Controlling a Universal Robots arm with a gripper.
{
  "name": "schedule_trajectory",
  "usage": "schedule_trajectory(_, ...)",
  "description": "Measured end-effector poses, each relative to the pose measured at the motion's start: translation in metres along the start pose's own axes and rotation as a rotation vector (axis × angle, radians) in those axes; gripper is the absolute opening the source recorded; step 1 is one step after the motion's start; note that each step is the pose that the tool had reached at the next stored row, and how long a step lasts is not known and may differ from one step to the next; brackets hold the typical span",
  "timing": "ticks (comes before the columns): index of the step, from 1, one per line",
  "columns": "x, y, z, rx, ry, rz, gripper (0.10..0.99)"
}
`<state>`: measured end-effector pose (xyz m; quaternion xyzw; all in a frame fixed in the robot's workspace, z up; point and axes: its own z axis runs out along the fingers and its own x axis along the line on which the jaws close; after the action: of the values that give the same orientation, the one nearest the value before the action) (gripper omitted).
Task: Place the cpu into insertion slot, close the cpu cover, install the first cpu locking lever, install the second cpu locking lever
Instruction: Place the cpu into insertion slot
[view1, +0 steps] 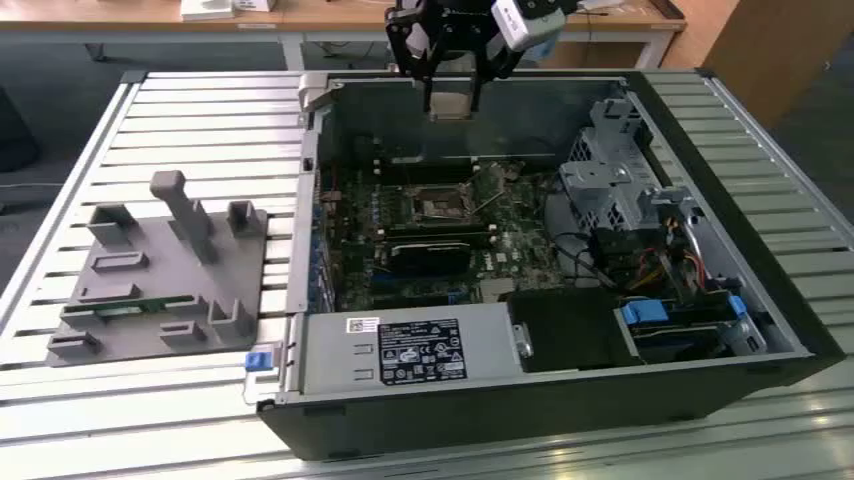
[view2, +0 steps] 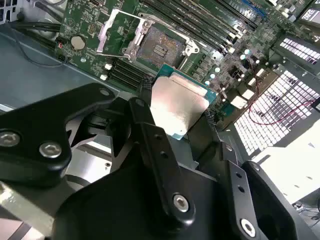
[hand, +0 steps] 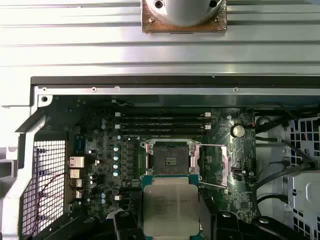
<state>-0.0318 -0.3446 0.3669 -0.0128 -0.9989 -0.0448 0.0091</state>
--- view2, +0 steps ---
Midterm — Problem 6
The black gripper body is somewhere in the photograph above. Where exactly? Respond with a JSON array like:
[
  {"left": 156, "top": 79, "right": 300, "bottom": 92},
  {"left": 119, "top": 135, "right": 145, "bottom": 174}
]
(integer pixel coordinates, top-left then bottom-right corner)
[{"left": 51, "top": 164, "right": 241, "bottom": 240}]

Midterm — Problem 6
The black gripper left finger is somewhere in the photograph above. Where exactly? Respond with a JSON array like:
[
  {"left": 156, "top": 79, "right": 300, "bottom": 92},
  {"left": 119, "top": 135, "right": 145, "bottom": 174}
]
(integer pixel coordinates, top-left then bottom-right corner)
[{"left": 0, "top": 76, "right": 197, "bottom": 227}]

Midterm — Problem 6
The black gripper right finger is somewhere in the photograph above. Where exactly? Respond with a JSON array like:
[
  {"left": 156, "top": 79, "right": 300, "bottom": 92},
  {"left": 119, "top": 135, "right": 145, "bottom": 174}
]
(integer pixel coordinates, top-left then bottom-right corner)
[{"left": 187, "top": 109, "right": 301, "bottom": 240}]

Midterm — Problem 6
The metal CPU socket cover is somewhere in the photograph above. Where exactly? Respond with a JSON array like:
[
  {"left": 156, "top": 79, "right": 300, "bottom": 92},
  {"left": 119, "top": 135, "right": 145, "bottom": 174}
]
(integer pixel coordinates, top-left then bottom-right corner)
[{"left": 96, "top": 9, "right": 153, "bottom": 62}]

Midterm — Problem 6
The silver topped CPU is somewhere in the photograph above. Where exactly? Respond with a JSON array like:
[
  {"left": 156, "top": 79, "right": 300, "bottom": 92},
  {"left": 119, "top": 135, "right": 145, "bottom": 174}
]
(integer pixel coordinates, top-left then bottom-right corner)
[{"left": 149, "top": 63, "right": 217, "bottom": 141}]

